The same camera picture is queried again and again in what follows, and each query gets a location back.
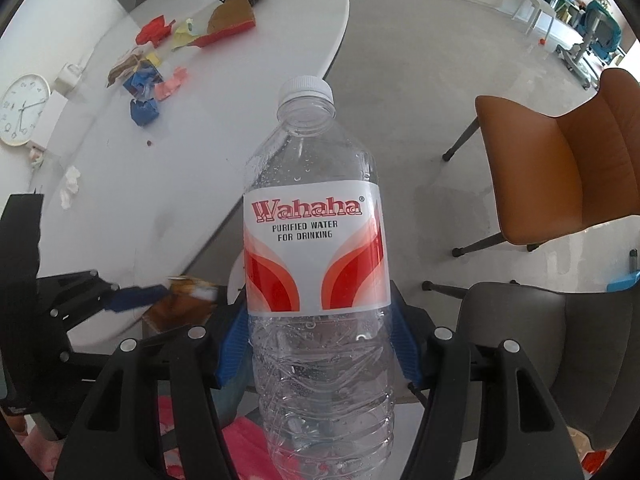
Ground grey leather chair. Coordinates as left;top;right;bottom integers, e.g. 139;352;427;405
422;280;640;453

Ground white round wall clock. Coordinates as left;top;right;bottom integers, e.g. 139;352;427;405
0;74;52;147

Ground small brown crumpled wrapper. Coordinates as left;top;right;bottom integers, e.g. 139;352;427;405
107;49;151;87

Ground blue office chair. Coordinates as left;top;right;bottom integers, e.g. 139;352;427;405
580;0;623;66

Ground blue wrapper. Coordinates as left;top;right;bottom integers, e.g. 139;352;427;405
130;98;162;126
123;66;164;97

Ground red crumpled wrapper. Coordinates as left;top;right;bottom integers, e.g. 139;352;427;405
136;16;177;49

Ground light wooden object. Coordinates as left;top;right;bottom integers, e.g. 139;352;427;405
569;425;603;467

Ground small white box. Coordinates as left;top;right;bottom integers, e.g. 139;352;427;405
54;62;84;96

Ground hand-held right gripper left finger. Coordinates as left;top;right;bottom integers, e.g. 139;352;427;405
54;305;251;480

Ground pink wrapper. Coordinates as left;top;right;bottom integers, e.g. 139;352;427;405
154;66;190;103

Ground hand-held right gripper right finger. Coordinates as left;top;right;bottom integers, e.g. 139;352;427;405
389;280;586;480

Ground white slotted waste bin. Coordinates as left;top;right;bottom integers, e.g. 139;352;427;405
227;252;431;446

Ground light blue plastic object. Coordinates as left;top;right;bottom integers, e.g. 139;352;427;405
607;273;640;293

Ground white crumpled tissue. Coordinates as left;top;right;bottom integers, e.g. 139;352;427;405
60;166;82;210

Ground white rectangular box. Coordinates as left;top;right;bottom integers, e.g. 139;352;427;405
29;95;72;144

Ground clear plastic water bottle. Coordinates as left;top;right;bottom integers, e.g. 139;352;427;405
242;76;398;480

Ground pink printed cloth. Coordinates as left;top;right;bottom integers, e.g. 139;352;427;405
15;394;283;480

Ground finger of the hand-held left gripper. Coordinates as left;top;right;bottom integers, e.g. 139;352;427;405
36;269;169;313
59;332;173;367

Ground white plastic stool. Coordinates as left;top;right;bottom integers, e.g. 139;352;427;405
511;0;557;36

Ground orange leather chair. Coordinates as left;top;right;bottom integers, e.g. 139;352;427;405
442;67;640;259

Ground large brown orange wrapper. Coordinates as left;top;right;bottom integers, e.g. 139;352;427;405
192;0;257;49

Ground teal quilted pants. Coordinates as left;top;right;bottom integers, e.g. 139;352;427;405
212;382;252;423

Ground yellow wrapper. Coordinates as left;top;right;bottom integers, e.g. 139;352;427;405
171;19;197;52

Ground shiny brown snack wrapper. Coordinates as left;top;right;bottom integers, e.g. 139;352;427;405
142;275;219;334

